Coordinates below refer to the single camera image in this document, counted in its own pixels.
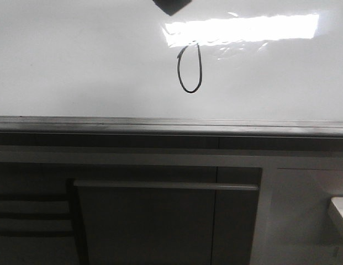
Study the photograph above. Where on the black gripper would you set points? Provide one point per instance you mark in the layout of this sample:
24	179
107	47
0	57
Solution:
171	7

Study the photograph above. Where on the white perforated metal shelf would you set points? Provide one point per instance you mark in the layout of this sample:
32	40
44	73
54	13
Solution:
336	213

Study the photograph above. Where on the white whiteboard with aluminium frame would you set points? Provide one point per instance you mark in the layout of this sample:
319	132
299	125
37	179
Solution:
214	67

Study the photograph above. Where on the grey table frame bar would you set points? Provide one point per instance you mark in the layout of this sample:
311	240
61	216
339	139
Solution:
166	185

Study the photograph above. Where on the black metal chair frame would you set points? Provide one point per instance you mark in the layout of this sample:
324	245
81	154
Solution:
73	215

